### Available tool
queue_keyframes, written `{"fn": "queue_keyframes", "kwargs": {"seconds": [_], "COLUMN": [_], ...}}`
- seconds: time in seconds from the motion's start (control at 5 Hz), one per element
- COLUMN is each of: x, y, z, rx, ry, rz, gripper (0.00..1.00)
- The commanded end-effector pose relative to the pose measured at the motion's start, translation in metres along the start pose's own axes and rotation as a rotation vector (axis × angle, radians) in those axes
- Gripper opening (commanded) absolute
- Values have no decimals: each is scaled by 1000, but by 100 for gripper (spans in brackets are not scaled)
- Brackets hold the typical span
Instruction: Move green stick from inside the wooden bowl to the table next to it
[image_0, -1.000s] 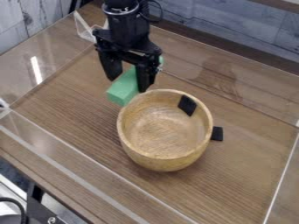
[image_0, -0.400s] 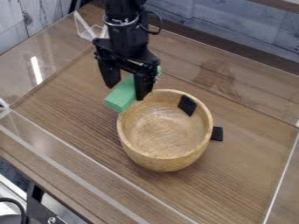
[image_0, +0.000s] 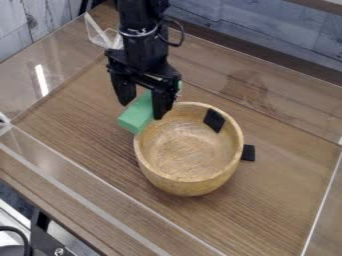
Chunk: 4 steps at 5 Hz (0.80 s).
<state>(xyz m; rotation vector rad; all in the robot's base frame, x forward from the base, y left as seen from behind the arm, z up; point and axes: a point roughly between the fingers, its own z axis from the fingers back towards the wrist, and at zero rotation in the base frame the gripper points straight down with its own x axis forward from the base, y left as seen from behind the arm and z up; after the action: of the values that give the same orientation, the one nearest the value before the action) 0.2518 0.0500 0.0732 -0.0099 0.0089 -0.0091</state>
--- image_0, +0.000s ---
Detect black cable lower left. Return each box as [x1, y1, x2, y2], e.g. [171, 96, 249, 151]
[0, 224, 34, 256]

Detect black patch inside bowl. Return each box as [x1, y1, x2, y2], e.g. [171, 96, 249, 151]
[203, 109, 226, 133]

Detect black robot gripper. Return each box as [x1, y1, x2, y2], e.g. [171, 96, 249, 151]
[106, 29, 183, 120]

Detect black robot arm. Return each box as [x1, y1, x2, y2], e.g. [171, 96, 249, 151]
[104, 0, 185, 120]

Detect black patch on table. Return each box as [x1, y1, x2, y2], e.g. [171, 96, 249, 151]
[241, 144, 257, 161]

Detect round wooden bowl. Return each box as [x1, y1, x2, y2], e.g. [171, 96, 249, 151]
[134, 102, 245, 197]

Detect clear acrylic corner bracket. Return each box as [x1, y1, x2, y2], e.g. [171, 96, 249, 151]
[84, 13, 124, 50]

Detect clear acrylic enclosure wall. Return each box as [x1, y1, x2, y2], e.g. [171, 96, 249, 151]
[0, 113, 225, 256]

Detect black metal table frame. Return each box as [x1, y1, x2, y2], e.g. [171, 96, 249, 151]
[31, 209, 92, 256]

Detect green rectangular stick block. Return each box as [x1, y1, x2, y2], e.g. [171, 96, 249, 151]
[116, 79, 185, 136]

